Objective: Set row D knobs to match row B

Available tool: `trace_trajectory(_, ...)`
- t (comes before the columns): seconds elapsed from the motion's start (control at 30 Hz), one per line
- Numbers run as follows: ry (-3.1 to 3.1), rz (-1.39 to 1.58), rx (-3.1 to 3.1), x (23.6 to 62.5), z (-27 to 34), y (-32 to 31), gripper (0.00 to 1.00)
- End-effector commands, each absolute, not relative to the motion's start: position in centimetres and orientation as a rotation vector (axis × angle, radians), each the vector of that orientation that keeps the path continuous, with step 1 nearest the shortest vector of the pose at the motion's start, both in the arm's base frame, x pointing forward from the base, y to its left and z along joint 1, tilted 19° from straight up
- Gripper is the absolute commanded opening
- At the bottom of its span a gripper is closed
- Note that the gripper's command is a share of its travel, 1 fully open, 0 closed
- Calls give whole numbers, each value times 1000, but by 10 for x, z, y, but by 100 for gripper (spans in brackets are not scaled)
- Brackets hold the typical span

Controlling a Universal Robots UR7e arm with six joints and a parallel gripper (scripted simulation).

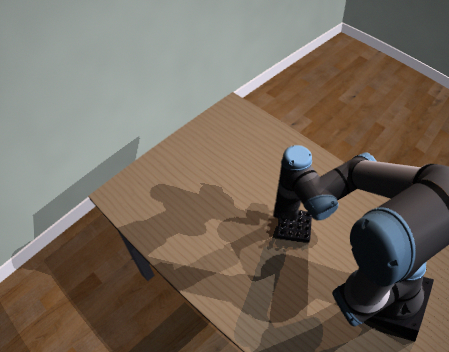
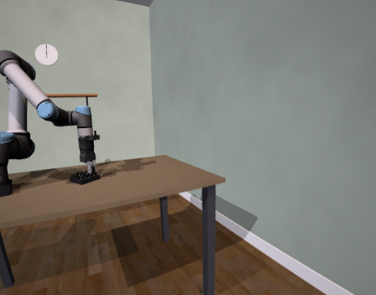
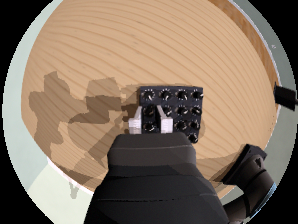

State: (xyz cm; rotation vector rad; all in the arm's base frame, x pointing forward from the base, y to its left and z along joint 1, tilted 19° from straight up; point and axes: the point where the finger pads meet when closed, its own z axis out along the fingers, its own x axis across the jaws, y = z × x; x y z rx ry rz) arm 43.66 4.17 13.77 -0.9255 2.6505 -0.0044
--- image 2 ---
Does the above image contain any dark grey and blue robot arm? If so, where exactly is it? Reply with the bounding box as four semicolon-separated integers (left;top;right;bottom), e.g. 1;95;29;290
0;50;92;186

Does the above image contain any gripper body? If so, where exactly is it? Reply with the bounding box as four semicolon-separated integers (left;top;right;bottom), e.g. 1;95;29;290
77;127;100;163

